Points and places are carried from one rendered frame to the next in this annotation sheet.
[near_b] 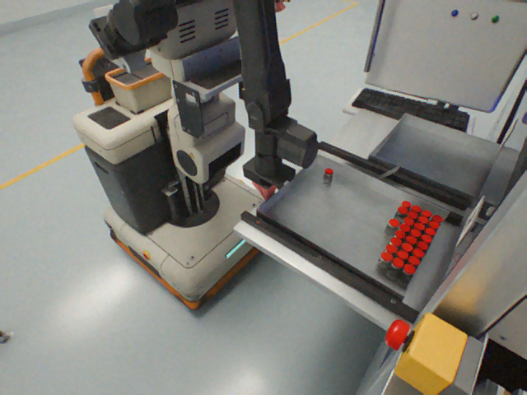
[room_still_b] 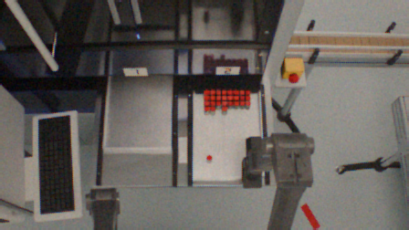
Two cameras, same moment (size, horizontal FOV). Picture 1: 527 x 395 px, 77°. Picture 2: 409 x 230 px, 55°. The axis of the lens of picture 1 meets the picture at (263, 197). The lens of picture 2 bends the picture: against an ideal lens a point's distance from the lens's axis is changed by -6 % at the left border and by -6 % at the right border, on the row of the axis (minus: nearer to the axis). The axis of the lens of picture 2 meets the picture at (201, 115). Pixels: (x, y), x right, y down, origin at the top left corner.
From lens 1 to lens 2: 1.31 m
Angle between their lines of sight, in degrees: 59
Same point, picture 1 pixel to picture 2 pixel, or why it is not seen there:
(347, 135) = (146, 176)
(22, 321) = not seen: outside the picture
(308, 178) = (212, 172)
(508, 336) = not seen: hidden behind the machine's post
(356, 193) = (204, 141)
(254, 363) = (246, 211)
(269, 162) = not seen: hidden behind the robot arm
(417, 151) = (137, 127)
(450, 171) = (145, 103)
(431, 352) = (298, 65)
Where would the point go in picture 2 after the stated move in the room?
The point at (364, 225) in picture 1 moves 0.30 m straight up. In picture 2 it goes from (225, 126) to (231, 94)
